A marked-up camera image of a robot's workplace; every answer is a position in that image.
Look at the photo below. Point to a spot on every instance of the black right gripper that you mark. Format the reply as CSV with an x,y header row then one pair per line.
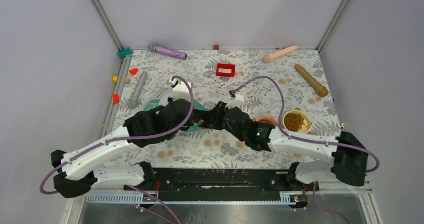
x,y
212,117

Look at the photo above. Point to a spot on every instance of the green dog food bag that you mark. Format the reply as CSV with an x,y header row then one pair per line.
x,y
160,98

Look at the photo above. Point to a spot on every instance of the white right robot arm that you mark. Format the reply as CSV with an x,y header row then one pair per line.
x,y
342,157

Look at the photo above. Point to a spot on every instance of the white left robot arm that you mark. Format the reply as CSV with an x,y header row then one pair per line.
x,y
76,173

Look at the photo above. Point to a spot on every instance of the pink pet bowl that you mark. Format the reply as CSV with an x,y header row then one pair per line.
x,y
275,121

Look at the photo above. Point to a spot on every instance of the yellow pet bowl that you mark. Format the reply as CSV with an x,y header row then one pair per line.
x,y
304,130

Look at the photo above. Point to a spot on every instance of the brown kibble in pink bowl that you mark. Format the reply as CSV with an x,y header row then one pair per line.
x,y
266,121

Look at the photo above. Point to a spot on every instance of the red square toy block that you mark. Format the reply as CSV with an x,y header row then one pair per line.
x,y
225,70

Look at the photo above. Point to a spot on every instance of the floral table mat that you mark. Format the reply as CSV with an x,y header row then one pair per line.
x,y
267,88

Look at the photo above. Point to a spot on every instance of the brown kibble in yellow bowl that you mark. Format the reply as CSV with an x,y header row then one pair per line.
x,y
294,122

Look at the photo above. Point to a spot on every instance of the pink toy stick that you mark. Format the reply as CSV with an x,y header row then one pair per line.
x,y
269,57

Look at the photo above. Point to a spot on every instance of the grey cylinder tool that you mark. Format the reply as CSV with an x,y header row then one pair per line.
x,y
133,101

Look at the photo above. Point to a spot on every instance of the purple glitter microphone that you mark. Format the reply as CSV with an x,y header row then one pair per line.
x,y
167,51

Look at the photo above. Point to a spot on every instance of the beige toy block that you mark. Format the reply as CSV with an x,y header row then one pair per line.
x,y
127,80

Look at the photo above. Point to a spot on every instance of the brown wooden rolling pin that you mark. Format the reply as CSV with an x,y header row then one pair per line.
x,y
319,89

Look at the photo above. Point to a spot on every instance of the orange toy block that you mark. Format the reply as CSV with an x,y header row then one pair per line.
x,y
115,98

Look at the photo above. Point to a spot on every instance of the teal clip in corner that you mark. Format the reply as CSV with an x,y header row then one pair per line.
x,y
124,52

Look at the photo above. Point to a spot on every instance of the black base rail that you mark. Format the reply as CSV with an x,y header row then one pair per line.
x,y
216,185

